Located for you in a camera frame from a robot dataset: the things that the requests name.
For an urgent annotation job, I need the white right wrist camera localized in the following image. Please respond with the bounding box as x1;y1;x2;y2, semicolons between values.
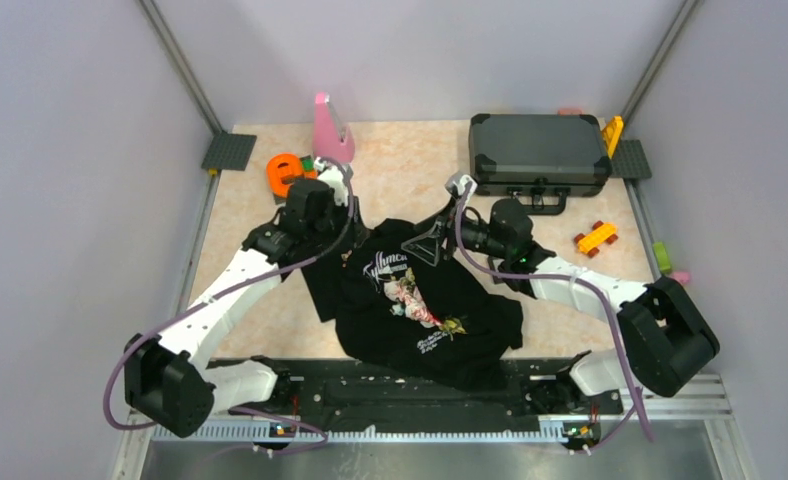
444;172;478;201

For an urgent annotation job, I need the dark grey baseplate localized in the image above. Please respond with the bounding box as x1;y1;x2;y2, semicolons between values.
611;139;652;180
201;131;258;171

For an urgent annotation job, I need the pink toy block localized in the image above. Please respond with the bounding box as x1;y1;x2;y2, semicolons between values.
669;271;692;286

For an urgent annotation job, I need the dark grey baseplate right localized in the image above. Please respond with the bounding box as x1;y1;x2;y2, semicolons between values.
611;139;652;180

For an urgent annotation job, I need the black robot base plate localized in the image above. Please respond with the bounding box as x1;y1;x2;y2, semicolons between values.
254;359;624;434

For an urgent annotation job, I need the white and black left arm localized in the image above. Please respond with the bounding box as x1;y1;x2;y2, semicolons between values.
112;175;357;438

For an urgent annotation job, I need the black printed t-shirt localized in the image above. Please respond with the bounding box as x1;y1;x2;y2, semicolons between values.
302;219;524;392

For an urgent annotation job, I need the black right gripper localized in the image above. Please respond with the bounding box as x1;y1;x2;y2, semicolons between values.
403;195;510;265

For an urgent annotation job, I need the aluminium frame rail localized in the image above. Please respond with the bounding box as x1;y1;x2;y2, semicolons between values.
128;374;734;445

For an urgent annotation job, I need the green toy block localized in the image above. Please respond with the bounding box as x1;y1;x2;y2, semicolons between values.
652;241;673;275

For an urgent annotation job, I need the pink wedge stand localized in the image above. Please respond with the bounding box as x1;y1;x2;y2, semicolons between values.
312;92;355;164

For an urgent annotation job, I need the black hard carrying case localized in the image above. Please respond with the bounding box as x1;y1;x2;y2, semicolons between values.
468;113;612;215

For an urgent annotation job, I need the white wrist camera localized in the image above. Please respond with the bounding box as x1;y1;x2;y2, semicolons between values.
444;172;478;201
315;163;353;207

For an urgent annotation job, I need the yellow toy piece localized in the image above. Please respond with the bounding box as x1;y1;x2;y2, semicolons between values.
601;116;624;158

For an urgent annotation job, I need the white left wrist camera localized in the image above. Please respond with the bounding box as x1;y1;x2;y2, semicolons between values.
315;163;353;207

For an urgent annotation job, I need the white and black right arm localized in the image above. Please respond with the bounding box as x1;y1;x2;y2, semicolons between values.
401;198;721;412

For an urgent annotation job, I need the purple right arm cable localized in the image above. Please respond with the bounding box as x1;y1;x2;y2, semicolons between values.
452;185;656;454

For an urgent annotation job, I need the dark grey baseplate left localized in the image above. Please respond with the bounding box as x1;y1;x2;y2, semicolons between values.
201;131;258;171

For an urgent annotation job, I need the orange toy car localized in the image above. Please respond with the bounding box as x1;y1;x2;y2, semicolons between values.
573;221;618;258

